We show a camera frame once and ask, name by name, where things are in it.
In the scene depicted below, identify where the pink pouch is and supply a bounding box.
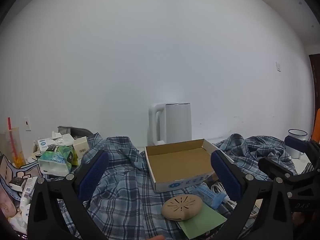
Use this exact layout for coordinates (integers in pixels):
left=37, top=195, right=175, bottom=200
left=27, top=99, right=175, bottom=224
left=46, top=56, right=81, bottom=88
left=0, top=187, right=16, bottom=218

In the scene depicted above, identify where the cartoon printed paper bag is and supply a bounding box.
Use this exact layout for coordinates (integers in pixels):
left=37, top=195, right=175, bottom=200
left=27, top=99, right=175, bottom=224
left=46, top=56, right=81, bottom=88
left=0, top=152, right=43, bottom=200

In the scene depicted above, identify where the white cable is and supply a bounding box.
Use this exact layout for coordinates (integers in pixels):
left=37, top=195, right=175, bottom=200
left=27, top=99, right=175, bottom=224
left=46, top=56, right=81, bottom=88
left=210, top=182, right=259, bottom=218

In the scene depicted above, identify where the blue plaid shirt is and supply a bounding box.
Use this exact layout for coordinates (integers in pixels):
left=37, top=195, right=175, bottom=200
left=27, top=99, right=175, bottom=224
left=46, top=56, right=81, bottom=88
left=46, top=133, right=298, bottom=240

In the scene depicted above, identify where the grey bag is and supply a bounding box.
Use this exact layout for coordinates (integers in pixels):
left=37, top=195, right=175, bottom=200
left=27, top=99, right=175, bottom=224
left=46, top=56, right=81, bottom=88
left=57, top=126, right=94, bottom=139

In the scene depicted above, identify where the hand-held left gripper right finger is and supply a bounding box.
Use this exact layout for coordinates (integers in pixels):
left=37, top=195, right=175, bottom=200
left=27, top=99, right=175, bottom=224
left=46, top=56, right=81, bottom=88
left=210, top=150, right=293, bottom=240

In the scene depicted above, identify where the green paper sheet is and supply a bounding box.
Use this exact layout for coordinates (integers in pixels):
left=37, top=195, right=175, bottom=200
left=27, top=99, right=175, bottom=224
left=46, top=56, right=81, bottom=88
left=176, top=202, right=227, bottom=240

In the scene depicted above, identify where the blue plastic packet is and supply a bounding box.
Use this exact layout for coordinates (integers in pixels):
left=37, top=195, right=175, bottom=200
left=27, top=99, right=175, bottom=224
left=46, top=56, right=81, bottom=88
left=191, top=185, right=229, bottom=209

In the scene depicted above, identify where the orange object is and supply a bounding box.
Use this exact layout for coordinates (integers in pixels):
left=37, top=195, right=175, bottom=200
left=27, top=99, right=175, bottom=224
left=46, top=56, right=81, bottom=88
left=311, top=109, right=320, bottom=143

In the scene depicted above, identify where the white crumpled tissue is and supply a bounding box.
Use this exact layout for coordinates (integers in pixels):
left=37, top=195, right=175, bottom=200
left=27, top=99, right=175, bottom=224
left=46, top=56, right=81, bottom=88
left=7, top=210, right=28, bottom=234

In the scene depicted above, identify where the white barcode box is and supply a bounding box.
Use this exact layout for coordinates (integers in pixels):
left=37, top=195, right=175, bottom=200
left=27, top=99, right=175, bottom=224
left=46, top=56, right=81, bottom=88
left=73, top=136, right=90, bottom=159

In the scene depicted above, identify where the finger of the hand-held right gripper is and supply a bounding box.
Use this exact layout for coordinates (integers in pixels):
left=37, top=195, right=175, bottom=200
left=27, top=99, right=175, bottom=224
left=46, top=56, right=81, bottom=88
left=258, top=156, right=304, bottom=183
left=284, top=135, right=320, bottom=165

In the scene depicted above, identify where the green tissue pack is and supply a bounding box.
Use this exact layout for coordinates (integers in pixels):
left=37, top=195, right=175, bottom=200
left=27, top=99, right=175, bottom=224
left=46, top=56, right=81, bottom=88
left=38, top=145, right=80, bottom=175

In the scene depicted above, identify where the small black box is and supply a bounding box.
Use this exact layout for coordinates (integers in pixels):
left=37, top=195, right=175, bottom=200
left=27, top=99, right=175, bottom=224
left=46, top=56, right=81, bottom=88
left=9, top=176, right=27, bottom=192

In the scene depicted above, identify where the white tube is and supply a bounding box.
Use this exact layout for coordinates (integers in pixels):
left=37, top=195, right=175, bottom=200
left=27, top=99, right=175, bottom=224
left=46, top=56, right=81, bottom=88
left=20, top=176, right=38, bottom=210

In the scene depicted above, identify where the beige perforated oval case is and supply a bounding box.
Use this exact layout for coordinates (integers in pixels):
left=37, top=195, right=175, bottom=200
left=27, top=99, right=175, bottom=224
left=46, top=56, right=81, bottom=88
left=161, top=195, right=203, bottom=222

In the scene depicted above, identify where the shallow cardboard box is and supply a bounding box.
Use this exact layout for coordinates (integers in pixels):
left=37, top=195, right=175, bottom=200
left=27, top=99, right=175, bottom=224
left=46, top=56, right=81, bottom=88
left=144, top=138, right=237, bottom=193

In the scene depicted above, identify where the white crumpled paper box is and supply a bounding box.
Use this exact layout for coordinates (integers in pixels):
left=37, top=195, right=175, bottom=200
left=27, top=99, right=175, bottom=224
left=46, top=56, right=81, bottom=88
left=51, top=131, right=74, bottom=147

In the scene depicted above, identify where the white and blue box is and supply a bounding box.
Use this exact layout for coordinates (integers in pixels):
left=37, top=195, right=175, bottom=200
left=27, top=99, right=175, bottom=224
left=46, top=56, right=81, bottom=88
left=37, top=138, right=54, bottom=153

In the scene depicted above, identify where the plastic cup with red straw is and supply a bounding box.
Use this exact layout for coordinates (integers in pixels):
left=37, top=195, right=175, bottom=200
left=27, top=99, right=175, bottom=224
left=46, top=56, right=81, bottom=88
left=0, top=117, right=25, bottom=169

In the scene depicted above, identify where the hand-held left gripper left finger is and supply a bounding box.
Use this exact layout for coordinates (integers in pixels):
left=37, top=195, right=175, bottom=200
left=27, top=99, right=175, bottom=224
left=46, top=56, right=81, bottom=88
left=27, top=149, right=110, bottom=240

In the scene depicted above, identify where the white electric kettle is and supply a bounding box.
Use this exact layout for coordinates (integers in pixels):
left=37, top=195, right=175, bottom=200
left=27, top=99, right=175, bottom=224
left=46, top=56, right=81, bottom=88
left=149, top=102, right=192, bottom=146

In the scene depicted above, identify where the white enamel mug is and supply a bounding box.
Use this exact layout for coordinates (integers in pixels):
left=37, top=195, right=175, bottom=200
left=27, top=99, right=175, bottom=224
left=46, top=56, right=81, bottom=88
left=285, top=129, right=308, bottom=159

